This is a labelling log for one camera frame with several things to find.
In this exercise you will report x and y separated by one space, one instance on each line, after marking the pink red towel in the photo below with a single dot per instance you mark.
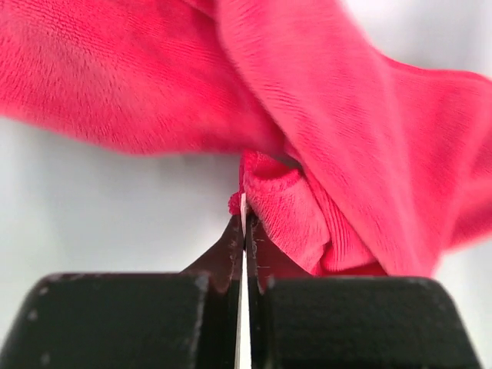
353 161

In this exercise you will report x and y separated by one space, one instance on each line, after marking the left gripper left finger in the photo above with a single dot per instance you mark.
187 319

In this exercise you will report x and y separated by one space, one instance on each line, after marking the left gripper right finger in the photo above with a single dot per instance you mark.
300 321

